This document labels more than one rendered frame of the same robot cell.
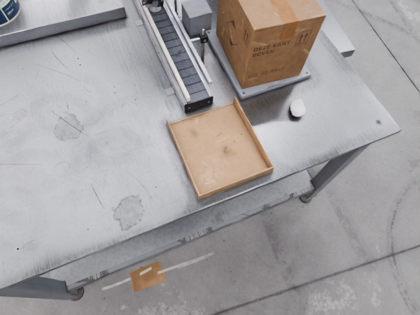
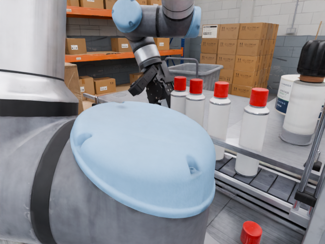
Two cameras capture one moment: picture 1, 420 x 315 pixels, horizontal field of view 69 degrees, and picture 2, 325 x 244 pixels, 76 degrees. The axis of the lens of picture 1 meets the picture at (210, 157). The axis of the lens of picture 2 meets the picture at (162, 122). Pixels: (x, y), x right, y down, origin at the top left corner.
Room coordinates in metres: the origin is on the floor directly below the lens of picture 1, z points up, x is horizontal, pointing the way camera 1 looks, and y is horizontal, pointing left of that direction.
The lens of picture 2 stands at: (1.60, 0.05, 1.19)
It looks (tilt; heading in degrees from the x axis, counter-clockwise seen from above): 22 degrees down; 161
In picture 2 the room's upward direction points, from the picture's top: straight up
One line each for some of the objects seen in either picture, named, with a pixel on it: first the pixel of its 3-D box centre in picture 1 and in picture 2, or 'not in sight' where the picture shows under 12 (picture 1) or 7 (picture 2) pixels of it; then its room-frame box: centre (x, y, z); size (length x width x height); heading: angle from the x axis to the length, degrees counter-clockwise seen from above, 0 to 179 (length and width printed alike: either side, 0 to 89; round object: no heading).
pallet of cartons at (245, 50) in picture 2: not in sight; (234, 64); (-1.87, 2.76, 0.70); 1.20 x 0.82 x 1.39; 27
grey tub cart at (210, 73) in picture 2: not in sight; (192, 89); (-1.02, 1.43, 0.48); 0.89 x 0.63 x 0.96; 130
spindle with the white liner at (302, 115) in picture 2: not in sight; (307, 94); (1.18, 0.65, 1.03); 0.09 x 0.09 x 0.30
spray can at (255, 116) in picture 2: not in sight; (252, 133); (1.27, 0.38, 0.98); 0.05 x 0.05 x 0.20
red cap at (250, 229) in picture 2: not in sight; (251, 234); (1.39, 0.30, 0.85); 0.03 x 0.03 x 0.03
